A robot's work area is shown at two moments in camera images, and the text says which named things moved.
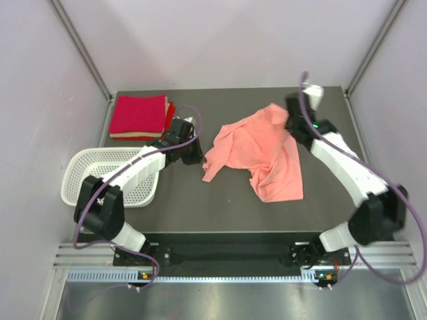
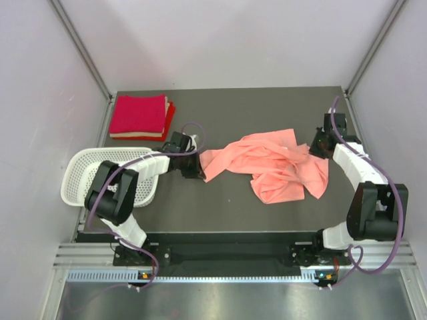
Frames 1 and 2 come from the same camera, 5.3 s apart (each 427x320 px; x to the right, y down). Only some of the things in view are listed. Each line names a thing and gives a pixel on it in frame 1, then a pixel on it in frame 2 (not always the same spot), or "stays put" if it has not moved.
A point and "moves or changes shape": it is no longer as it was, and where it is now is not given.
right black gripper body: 289,127 -> 317,147
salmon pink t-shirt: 261,144 moves or changes shape
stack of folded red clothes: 171,114 stays put
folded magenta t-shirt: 137,114 stays put
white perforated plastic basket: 101,162 stays put
